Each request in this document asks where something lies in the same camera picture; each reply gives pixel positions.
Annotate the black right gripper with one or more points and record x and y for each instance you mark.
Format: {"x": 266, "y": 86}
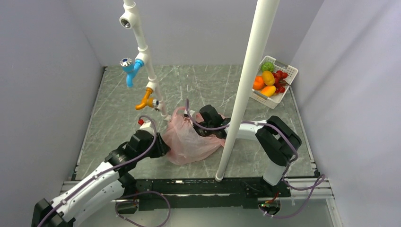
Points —
{"x": 194, "y": 127}

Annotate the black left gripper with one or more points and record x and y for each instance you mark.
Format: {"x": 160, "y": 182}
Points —
{"x": 161, "y": 147}

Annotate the pink plastic bag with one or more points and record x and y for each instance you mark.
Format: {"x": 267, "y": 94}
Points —
{"x": 186, "y": 145}

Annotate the orange fake fruit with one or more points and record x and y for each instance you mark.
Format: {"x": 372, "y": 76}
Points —
{"x": 258, "y": 83}

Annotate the yellow fake mango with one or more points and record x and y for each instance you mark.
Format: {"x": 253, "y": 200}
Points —
{"x": 268, "y": 91}

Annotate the red lychee bunch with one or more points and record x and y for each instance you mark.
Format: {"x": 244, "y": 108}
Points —
{"x": 280, "y": 83}

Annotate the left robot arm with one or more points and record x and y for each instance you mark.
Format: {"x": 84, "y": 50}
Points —
{"x": 109, "y": 181}

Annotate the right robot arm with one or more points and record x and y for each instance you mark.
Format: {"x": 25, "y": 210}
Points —
{"x": 279, "y": 141}

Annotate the green fake lime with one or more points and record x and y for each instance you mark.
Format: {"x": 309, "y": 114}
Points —
{"x": 267, "y": 66}

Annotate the orange faucet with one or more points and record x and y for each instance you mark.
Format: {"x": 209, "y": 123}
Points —
{"x": 147, "y": 100}

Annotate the white plastic basket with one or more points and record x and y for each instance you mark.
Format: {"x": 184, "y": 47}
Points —
{"x": 273, "y": 101}

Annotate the blue faucet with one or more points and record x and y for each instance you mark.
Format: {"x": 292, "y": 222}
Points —
{"x": 131, "y": 68}

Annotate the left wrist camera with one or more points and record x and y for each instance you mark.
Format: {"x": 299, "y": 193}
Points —
{"x": 147, "y": 125}

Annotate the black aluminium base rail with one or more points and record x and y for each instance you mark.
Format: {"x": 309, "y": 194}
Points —
{"x": 244, "y": 192}

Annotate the white PVC pipe frame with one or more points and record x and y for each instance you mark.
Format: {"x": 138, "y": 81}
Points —
{"x": 262, "y": 22}

